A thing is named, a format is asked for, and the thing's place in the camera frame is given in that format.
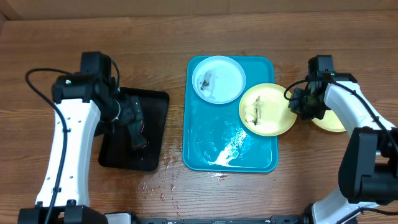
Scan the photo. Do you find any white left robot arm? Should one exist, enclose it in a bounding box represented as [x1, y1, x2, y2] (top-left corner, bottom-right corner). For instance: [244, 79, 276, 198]
[17, 52, 146, 223]

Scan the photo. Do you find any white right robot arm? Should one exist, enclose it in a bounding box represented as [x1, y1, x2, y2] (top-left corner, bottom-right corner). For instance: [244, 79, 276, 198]
[285, 55, 397, 223]

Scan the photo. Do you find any green scouring sponge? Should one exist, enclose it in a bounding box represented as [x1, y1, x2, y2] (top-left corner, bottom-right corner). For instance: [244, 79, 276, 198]
[127, 120, 148, 149]

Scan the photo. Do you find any light blue plate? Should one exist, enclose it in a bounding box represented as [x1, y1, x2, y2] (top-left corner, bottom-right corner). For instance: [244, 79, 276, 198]
[192, 55, 246, 105]

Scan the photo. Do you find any blue plastic tray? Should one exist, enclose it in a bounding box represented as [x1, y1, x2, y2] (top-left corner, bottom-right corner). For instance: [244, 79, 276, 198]
[182, 55, 279, 173]

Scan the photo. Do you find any yellow plate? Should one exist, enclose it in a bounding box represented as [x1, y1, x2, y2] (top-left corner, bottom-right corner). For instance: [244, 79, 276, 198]
[239, 83, 297, 136]
[312, 110, 346, 133]

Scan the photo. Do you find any black plastic tray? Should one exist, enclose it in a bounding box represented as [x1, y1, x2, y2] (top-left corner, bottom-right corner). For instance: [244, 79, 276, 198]
[98, 87, 170, 172]

